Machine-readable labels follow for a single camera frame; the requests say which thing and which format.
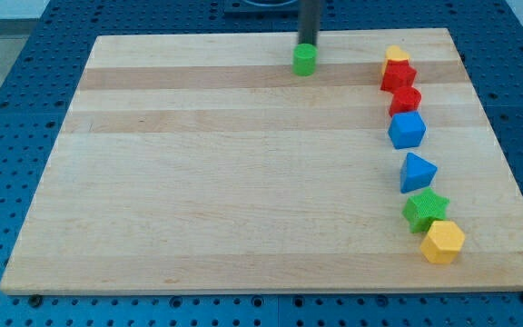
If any green cylinder block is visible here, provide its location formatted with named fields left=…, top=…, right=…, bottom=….
left=292, top=44, right=318, bottom=76

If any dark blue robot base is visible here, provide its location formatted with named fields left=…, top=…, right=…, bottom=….
left=222, top=0, right=300, bottom=16

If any wooden board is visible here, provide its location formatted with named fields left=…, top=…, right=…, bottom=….
left=0, top=28, right=523, bottom=295

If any blue cube block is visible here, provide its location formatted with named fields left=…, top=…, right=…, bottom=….
left=388, top=111, right=427, bottom=149

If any blue triangle block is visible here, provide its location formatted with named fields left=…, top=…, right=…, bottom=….
left=400, top=153, right=438, bottom=193

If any red cylinder block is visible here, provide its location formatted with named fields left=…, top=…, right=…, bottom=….
left=389, top=86, right=422, bottom=116

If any black pusher rod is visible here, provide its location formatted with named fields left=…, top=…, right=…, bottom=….
left=297, top=0, right=321, bottom=45

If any red star block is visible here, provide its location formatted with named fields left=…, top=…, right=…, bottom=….
left=380, top=61, right=418, bottom=93

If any green star block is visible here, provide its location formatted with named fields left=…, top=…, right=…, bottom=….
left=402, top=187, right=450, bottom=233

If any yellow heart block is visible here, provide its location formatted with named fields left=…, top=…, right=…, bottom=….
left=381, top=45, right=410, bottom=74

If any yellow hexagon block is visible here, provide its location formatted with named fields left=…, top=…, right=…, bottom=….
left=419, top=220, right=466, bottom=264

